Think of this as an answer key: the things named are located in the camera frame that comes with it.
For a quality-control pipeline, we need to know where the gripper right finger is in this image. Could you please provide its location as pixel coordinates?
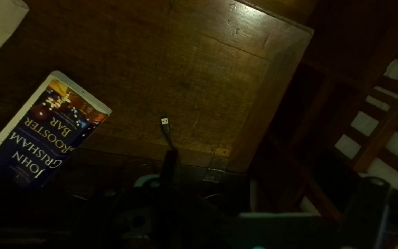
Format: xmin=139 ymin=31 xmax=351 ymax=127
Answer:
xmin=337 ymin=176 xmax=393 ymax=249

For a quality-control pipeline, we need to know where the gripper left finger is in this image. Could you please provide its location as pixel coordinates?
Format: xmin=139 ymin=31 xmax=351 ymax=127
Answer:
xmin=118 ymin=149 xmax=220 ymax=249

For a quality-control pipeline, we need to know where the wooden cabinet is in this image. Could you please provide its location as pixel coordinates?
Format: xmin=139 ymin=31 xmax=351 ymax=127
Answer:
xmin=0 ymin=0 xmax=314 ymax=180

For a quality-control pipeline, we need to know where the paperback book with blue cover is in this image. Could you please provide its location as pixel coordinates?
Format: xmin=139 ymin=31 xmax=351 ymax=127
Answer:
xmin=0 ymin=70 xmax=113 ymax=189

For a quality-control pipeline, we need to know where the black cable with metal plug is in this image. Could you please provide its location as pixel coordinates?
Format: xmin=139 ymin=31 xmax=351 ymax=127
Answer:
xmin=160 ymin=117 xmax=179 ymax=150

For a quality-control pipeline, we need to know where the wooden lattice frame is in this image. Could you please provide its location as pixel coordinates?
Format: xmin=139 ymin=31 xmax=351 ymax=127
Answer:
xmin=289 ymin=21 xmax=398 ymax=222

